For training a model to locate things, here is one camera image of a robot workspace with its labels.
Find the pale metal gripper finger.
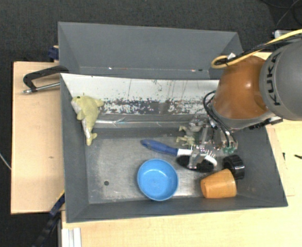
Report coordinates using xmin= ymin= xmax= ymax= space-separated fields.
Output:
xmin=195 ymin=152 xmax=206 ymax=168
xmin=188 ymin=153 xmax=197 ymax=170

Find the black flat oval thing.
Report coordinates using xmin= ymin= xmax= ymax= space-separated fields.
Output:
xmin=176 ymin=155 xmax=215 ymax=173

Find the orange plastic cup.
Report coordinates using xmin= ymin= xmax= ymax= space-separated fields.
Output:
xmin=200 ymin=168 xmax=238 ymax=199

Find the blue plastic bowl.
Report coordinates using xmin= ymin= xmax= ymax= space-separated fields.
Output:
xmin=137 ymin=158 xmax=179 ymax=202

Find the grey metal bin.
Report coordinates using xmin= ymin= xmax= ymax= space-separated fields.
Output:
xmin=57 ymin=21 xmax=289 ymax=224

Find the yellow-green plush dolphin toy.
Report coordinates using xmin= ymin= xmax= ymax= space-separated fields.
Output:
xmin=71 ymin=94 xmax=105 ymax=147

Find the pale brown flat board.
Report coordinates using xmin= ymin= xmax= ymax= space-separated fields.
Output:
xmin=10 ymin=61 xmax=65 ymax=215

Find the black cylinder on white bracket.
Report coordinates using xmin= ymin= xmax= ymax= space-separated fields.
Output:
xmin=204 ymin=154 xmax=245 ymax=181

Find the blue and white handled tool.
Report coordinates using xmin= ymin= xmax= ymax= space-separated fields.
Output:
xmin=140 ymin=138 xmax=194 ymax=157

